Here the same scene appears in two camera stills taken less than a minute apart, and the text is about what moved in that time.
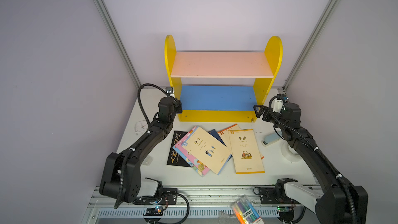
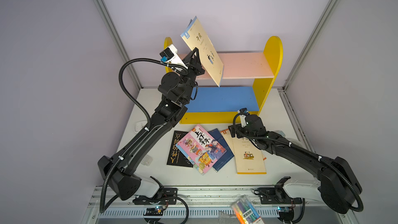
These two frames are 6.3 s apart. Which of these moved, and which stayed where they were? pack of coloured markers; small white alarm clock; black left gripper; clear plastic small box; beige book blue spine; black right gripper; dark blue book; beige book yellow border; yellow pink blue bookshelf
Moved: black right gripper; black left gripper; beige book blue spine
Stayed: pack of coloured markers; small white alarm clock; yellow pink blue bookshelf; dark blue book; clear plastic small box; beige book yellow border
